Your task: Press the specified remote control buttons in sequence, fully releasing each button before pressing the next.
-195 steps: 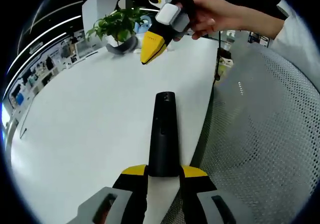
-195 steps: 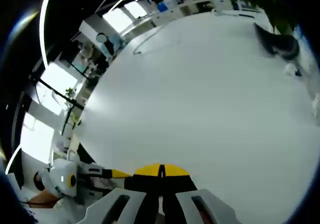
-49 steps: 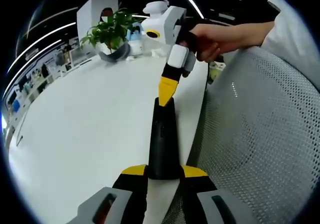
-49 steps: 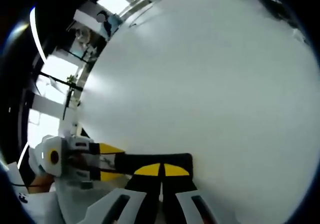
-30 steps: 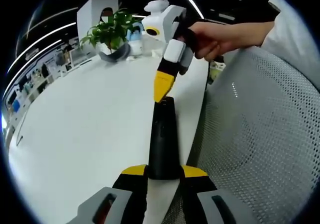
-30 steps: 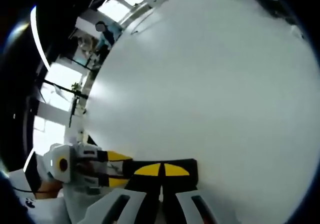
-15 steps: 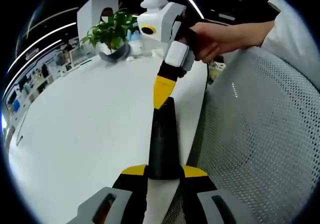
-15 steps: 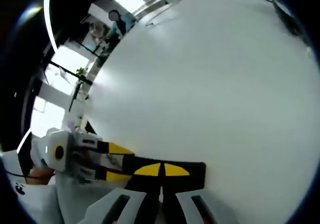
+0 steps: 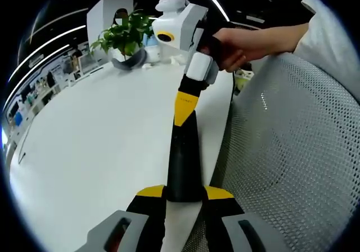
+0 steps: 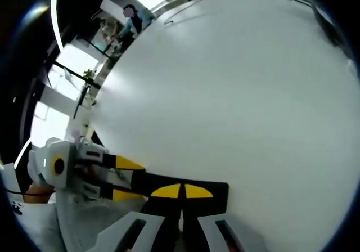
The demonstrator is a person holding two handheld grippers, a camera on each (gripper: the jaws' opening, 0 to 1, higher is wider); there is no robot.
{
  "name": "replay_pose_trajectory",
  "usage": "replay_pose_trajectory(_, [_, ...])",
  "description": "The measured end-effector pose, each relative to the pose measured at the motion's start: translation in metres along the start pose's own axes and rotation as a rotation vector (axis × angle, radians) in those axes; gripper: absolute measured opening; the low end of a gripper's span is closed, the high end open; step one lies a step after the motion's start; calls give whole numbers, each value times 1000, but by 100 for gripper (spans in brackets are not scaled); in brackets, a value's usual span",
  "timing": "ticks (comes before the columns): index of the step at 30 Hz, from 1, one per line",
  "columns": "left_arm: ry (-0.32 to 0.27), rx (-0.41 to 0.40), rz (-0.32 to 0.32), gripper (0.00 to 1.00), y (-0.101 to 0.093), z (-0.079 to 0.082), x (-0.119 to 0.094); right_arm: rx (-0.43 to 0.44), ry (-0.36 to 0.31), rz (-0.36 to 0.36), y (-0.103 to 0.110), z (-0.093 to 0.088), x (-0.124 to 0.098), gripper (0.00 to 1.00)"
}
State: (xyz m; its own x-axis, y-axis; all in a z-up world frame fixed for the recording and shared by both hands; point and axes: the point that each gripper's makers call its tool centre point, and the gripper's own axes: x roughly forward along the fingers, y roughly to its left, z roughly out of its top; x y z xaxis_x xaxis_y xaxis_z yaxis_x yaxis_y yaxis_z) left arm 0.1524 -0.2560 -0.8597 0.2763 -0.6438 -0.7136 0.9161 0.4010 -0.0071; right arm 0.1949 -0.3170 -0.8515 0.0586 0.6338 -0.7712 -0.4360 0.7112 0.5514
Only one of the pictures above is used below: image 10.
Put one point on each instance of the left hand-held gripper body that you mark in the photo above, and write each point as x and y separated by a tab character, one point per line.
56	156

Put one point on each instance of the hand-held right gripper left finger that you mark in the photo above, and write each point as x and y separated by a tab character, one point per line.
166	207

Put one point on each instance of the black remote control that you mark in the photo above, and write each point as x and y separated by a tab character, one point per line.
219	190

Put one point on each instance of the person's left hand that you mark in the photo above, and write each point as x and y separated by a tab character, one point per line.
39	194

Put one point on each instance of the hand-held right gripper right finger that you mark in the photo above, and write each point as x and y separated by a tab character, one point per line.
194	191

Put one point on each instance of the white ceiling light strip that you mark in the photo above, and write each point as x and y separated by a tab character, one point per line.
56	24

